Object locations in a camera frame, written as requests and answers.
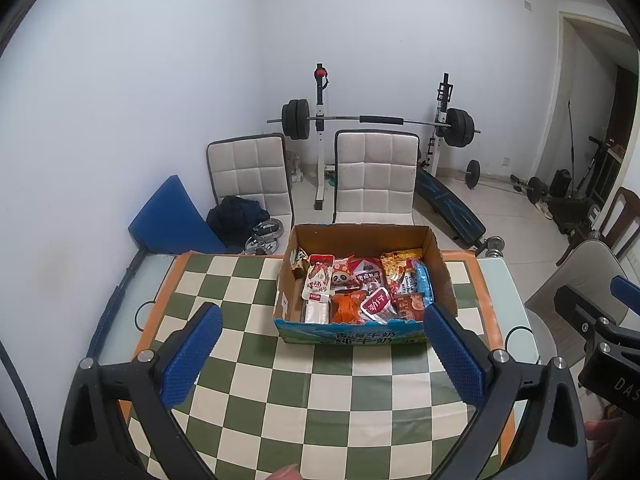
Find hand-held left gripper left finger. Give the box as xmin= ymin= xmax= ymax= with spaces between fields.
xmin=57 ymin=301 xmax=224 ymax=480

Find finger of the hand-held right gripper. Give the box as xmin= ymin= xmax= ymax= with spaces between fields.
xmin=554 ymin=285 xmax=618 ymax=343
xmin=610 ymin=275 xmax=640 ymax=308

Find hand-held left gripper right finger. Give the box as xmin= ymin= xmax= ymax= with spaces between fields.
xmin=422 ymin=304 xmax=587 ymax=480

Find blue long snack packet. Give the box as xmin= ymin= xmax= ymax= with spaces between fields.
xmin=413 ymin=259 xmax=435 ymax=307

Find yellow instant noodle packet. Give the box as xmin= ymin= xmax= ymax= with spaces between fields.
xmin=380 ymin=249 xmax=425 ymax=296

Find cardboard box with blue flap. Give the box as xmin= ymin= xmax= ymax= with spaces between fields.
xmin=272 ymin=222 xmax=459 ymax=347

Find person's right hand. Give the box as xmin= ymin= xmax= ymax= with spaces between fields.
xmin=584 ymin=417 xmax=640 ymax=480

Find beige padded chair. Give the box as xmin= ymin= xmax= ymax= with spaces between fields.
xmin=525 ymin=239 xmax=640 ymax=331

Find red orange snack packet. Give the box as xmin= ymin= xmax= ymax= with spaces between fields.
xmin=392 ymin=292 xmax=426 ymax=322

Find wooden chair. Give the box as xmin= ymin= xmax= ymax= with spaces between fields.
xmin=555 ymin=186 xmax=640 ymax=266

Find dark storage box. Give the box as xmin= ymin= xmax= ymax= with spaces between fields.
xmin=542 ymin=195 xmax=606 ymax=236

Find green white checkered tablecloth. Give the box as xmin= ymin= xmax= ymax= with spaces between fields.
xmin=127 ymin=252 xmax=521 ymax=480

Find black speaker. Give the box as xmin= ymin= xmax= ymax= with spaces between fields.
xmin=547 ymin=169 xmax=573 ymax=198

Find black kick scooter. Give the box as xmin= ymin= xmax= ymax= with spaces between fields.
xmin=575 ymin=135 xmax=621 ymax=201

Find panda print snack packet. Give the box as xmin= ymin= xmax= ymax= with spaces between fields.
xmin=331 ymin=259 xmax=362 ymax=292

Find silver weight plates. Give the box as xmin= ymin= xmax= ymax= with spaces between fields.
xmin=243 ymin=217 xmax=285 ymax=256

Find dark cloth bag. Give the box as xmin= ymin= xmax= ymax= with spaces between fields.
xmin=206 ymin=196 xmax=273 ymax=253

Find blue cushion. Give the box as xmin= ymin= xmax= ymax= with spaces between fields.
xmin=127 ymin=175 xmax=228 ymax=255

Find red white snack packet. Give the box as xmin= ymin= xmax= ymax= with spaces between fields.
xmin=305 ymin=254 xmax=335 ymax=296

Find black weight bench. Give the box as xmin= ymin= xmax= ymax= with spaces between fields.
xmin=415 ymin=167 xmax=488 ymax=248

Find thin black rod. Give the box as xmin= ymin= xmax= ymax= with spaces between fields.
xmin=566 ymin=100 xmax=576 ymax=171

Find small barbell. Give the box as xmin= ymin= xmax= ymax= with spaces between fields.
xmin=459 ymin=159 xmax=551 ymax=203

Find dark wooden door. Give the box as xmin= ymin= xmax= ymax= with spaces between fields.
xmin=607 ymin=65 xmax=640 ymax=146

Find white padded chair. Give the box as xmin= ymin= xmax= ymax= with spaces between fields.
xmin=206 ymin=133 xmax=296 ymax=233
xmin=332 ymin=130 xmax=420 ymax=226

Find barbell on rack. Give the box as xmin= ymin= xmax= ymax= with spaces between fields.
xmin=300 ymin=63 xmax=458 ymax=211

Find barbell with black plates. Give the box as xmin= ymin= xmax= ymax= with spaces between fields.
xmin=266 ymin=98 xmax=482 ymax=148

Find black cable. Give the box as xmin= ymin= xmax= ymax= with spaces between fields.
xmin=0 ymin=345 xmax=56 ymax=480

